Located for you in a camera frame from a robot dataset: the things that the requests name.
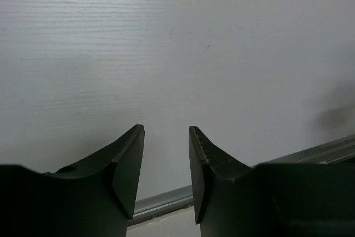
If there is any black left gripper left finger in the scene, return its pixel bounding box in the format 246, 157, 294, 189
1, 124, 145, 236

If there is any aluminium table edge rail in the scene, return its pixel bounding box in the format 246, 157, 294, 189
128, 134, 354, 226

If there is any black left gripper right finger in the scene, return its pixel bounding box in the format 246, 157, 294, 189
189, 126, 354, 236

